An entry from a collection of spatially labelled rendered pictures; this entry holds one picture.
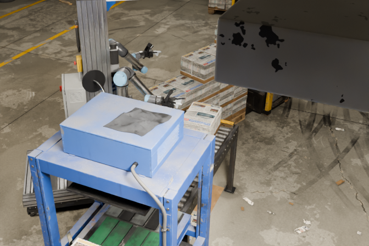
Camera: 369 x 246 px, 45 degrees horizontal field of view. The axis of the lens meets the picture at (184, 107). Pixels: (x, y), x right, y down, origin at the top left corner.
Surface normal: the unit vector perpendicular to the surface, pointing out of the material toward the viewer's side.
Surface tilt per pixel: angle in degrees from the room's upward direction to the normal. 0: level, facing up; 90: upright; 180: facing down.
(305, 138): 0
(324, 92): 90
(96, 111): 0
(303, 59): 90
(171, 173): 0
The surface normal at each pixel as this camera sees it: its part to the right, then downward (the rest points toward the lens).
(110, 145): -0.39, 0.45
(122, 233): 0.02, -0.87
